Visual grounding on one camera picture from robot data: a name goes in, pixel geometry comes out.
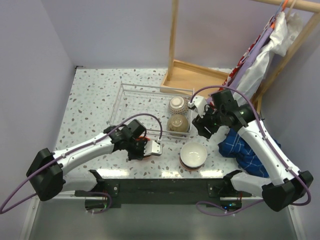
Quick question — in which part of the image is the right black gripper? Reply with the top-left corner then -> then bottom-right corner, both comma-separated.
192,103 -> 225,139

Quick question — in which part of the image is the black bowl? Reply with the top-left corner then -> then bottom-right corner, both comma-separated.
166,114 -> 189,136

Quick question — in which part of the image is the dotted beige bowl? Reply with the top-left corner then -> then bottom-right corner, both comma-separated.
168,96 -> 189,116

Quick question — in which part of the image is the clear wire dish rack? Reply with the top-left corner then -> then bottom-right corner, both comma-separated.
108,83 -> 194,140

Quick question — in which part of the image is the red patterned bowl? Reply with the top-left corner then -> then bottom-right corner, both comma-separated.
142,137 -> 152,159

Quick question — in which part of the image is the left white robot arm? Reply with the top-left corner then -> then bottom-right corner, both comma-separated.
26,119 -> 161,201

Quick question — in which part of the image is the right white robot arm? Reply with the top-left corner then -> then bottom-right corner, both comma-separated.
188,87 -> 314,212

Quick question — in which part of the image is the wooden clothes rack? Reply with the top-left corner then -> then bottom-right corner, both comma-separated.
160,0 -> 320,111

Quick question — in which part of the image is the white bowl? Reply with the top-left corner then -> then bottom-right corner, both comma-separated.
179,142 -> 208,170

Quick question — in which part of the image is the blue checked cloth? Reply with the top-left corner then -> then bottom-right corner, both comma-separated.
218,128 -> 269,178

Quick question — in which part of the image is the lilac hanging garment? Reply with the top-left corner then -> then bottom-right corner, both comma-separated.
222,27 -> 273,99

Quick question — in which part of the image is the white hanging garment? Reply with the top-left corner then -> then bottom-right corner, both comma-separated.
230,12 -> 303,99

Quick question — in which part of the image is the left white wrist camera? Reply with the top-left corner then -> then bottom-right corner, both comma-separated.
143,140 -> 163,157

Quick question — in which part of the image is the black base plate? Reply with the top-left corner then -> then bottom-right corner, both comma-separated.
74,178 -> 251,210

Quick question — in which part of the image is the aluminium rail frame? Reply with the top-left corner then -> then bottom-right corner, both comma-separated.
32,109 -> 297,201

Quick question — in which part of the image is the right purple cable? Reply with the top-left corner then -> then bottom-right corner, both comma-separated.
191,85 -> 312,216

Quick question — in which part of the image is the purple cable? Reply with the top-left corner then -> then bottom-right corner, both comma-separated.
191,85 -> 312,216
0,113 -> 165,215

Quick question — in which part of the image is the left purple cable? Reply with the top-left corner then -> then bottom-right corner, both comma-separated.
0,113 -> 165,215

